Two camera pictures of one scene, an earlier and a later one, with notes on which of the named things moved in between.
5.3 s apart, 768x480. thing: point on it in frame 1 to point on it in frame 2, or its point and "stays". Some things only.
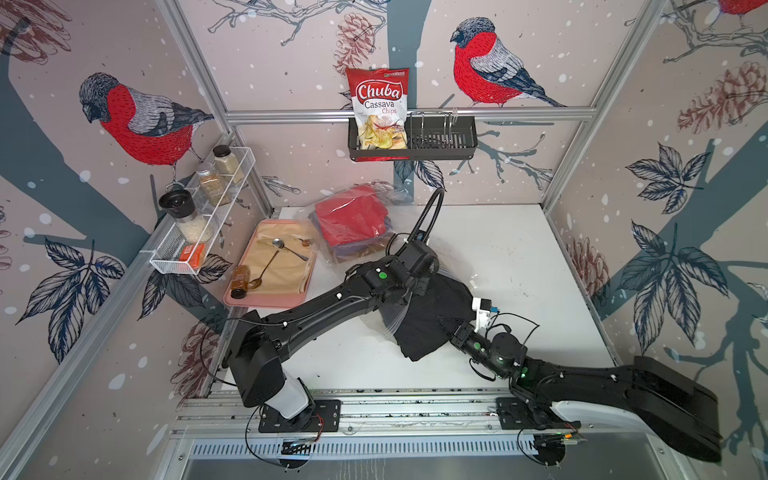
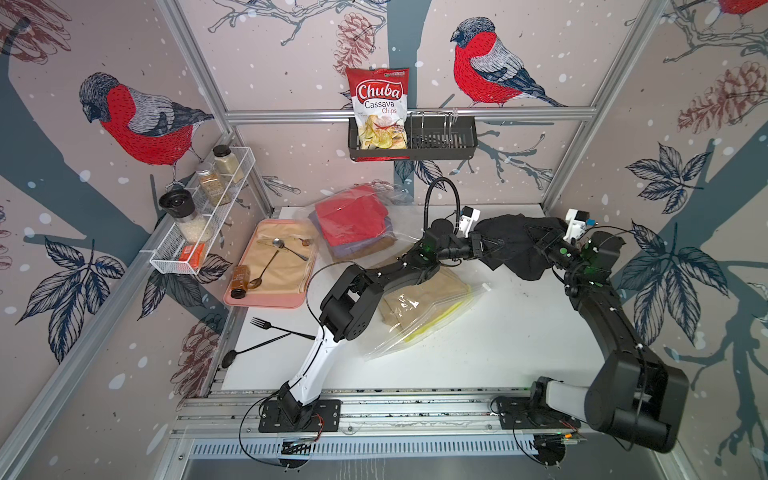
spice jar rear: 227,163 stays
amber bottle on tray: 240,281 stays
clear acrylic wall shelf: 183,241 stays
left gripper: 422,287 to 473,246
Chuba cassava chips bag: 380,96 stays
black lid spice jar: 180,205 stays
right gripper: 464,336 to 549,241
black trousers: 419,332 to 519,241
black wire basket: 428,139 stays
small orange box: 193,254 stays
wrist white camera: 482,306 to 576,220
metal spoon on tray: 278,243 stays
